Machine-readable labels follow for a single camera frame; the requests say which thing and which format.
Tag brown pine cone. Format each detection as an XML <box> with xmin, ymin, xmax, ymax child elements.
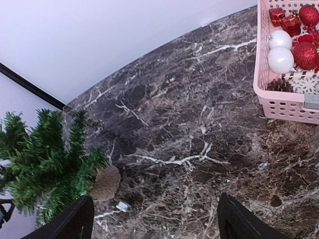
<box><xmin>266</xmin><ymin>78</ymin><xmax>294</xmax><ymax>93</ymax></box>

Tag small green christmas tree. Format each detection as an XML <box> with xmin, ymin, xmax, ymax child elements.
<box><xmin>0</xmin><ymin>109</ymin><xmax>121</xmax><ymax>225</ymax></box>

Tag white ball ornament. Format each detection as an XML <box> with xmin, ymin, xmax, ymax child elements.
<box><xmin>268</xmin><ymin>30</ymin><xmax>293</xmax><ymax>50</ymax></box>
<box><xmin>268</xmin><ymin>47</ymin><xmax>295</xmax><ymax>74</ymax></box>

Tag red ball ornament cluster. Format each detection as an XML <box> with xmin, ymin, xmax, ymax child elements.
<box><xmin>293</xmin><ymin>34</ymin><xmax>319</xmax><ymax>70</ymax></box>

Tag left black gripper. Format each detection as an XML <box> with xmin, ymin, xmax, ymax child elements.
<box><xmin>0</xmin><ymin>199</ymin><xmax>14</xmax><ymax>229</ymax></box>

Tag red gift box ornament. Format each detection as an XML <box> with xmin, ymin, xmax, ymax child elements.
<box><xmin>269</xmin><ymin>7</ymin><xmax>301</xmax><ymax>37</ymax></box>

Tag pink plastic basket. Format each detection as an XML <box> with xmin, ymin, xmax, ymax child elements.
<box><xmin>253</xmin><ymin>0</ymin><xmax>319</xmax><ymax>124</ymax></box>

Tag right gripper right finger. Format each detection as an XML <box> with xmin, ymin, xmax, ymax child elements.
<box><xmin>217</xmin><ymin>193</ymin><xmax>286</xmax><ymax>239</ymax></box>

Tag left black frame pole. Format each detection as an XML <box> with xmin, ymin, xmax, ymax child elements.
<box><xmin>0</xmin><ymin>63</ymin><xmax>66</xmax><ymax>110</ymax></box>

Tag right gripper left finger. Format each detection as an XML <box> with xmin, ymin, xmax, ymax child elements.
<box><xmin>23</xmin><ymin>196</ymin><xmax>94</xmax><ymax>239</ymax></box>

